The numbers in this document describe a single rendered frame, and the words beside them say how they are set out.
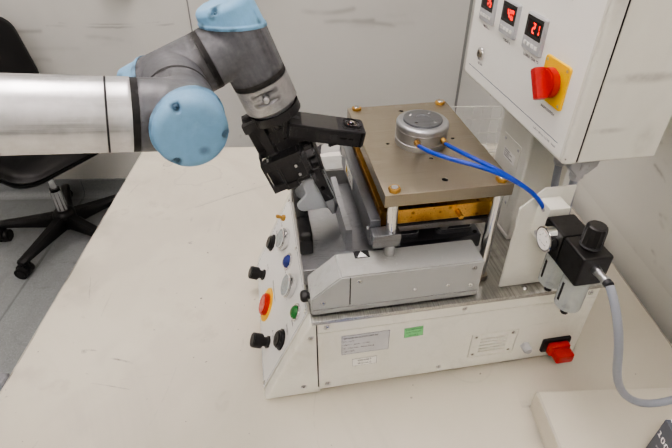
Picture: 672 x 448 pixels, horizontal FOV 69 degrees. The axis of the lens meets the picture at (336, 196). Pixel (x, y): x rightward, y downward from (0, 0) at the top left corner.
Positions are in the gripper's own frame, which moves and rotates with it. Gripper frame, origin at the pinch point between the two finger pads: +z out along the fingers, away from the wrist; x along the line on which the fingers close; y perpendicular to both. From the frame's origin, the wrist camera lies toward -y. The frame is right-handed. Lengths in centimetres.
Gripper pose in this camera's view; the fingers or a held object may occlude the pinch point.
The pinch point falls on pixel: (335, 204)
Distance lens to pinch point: 79.4
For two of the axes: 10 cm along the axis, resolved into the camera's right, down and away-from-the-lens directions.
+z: 3.4, 7.4, 5.9
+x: 1.7, 5.7, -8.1
